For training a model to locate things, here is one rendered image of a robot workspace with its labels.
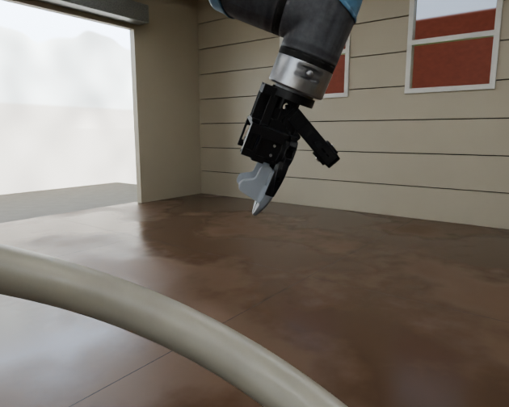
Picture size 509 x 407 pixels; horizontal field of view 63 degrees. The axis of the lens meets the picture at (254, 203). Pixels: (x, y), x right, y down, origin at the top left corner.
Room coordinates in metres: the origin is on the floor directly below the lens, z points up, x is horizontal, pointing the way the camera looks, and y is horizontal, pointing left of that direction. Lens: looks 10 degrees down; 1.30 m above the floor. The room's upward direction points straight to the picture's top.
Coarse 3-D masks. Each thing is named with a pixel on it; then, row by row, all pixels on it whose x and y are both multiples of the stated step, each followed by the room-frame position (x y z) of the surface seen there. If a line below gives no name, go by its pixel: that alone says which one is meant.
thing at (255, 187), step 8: (264, 168) 0.67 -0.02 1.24; (256, 176) 0.67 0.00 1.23; (264, 176) 0.67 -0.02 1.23; (240, 184) 0.67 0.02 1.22; (248, 184) 0.68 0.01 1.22; (256, 184) 0.68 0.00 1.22; (264, 184) 0.68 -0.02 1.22; (248, 192) 0.68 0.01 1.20; (256, 192) 0.68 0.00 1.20; (264, 192) 0.68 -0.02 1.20; (256, 200) 0.68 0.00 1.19; (264, 200) 0.68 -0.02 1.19; (256, 208) 0.69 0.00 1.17
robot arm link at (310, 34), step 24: (288, 0) 0.62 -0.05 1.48; (312, 0) 0.62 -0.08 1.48; (336, 0) 0.61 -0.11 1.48; (360, 0) 0.63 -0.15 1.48; (288, 24) 0.64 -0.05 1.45; (312, 24) 0.62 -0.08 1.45; (336, 24) 0.62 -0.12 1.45; (288, 48) 0.64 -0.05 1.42; (312, 48) 0.62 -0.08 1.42; (336, 48) 0.63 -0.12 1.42
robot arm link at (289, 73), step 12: (276, 60) 0.66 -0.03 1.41; (288, 60) 0.64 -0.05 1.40; (300, 60) 0.63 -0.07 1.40; (276, 72) 0.65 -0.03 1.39; (288, 72) 0.63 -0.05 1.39; (300, 72) 0.63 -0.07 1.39; (312, 72) 0.62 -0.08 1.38; (324, 72) 0.64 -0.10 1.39; (276, 84) 0.67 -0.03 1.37; (288, 84) 0.63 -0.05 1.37; (300, 84) 0.63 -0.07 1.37; (312, 84) 0.63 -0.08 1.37; (324, 84) 0.65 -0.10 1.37; (312, 96) 0.64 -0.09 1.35
